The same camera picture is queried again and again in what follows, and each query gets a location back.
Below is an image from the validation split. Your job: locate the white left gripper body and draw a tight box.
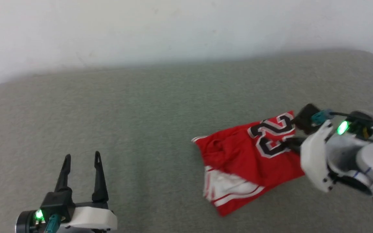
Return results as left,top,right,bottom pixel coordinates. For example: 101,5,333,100
64,201,118,232

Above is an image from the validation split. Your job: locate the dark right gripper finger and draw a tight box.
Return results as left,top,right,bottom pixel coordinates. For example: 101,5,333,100
283,137,305,153

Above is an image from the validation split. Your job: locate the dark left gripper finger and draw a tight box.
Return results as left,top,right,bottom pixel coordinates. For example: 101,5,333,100
92,151,109,203
55,154,72,192

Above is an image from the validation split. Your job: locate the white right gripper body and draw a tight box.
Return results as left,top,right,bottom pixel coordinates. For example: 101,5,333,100
300,120,333,193

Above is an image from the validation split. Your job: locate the red basketball jersey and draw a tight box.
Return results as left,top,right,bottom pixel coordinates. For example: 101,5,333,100
191,111,305,216

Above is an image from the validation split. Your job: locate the black right gripper motor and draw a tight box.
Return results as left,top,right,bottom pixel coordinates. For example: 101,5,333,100
335,111,373,140

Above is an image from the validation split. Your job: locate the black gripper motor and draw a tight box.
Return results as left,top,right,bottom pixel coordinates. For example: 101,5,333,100
335,111,373,140
16,210,45,233

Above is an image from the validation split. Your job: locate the black left gripper motor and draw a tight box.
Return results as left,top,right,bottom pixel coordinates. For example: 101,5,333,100
16,210,45,233

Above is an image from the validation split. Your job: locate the grey fabric sofa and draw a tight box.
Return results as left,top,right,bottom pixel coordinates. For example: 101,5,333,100
0,49,373,233

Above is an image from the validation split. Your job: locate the black cable with teal plug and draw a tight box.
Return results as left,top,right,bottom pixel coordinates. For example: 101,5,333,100
311,109,373,127

